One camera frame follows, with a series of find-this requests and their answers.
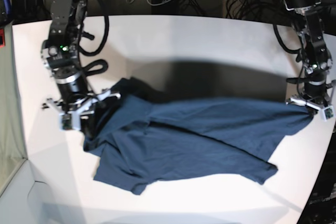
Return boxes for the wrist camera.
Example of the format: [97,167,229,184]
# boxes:
[321,105,335,122]
[60,113,80,131]

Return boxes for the green curtain panel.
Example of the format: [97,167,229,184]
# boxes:
[1,24,27,194]

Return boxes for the blue handled tool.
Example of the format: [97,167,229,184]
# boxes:
[3,0,12,16]

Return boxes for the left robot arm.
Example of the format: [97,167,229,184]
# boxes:
[282,0,335,121]

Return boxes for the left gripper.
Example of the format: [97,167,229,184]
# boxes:
[286,78,335,115]

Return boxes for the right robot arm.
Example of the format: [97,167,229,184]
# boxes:
[41,0,120,137]

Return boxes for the dark blue t-shirt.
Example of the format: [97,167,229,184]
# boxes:
[83,78,313,195]

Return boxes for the red box at edge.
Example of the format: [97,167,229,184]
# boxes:
[0,28,5,48]

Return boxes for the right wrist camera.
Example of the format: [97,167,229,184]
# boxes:
[60,113,80,131]

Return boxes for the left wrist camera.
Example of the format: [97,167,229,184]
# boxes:
[321,105,335,122]

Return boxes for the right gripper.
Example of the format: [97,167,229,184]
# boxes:
[42,73,121,138]

